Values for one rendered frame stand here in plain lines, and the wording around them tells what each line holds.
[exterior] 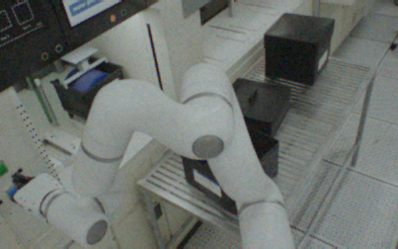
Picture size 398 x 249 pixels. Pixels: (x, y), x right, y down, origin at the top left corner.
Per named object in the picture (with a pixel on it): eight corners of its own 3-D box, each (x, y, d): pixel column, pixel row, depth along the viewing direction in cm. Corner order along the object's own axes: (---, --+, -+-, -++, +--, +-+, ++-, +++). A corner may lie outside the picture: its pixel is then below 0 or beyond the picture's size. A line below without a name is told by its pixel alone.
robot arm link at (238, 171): (250, 258, 94) (243, 206, 107) (297, 247, 92) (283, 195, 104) (163, 112, 64) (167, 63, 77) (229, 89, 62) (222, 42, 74)
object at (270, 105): (271, 140, 168) (272, 119, 160) (212, 125, 181) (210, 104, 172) (292, 104, 187) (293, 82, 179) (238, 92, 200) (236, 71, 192)
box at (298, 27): (313, 87, 197) (317, 43, 181) (263, 75, 210) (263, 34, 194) (330, 60, 214) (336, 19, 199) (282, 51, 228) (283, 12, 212)
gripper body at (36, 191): (44, 228, 94) (19, 209, 99) (77, 200, 100) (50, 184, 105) (33, 209, 89) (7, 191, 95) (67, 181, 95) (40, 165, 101)
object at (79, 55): (96, 136, 161) (71, 74, 141) (65, 123, 171) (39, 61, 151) (134, 106, 175) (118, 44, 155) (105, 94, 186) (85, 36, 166)
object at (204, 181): (184, 181, 155) (178, 150, 144) (227, 144, 169) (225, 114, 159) (236, 215, 139) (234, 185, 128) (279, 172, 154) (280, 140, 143)
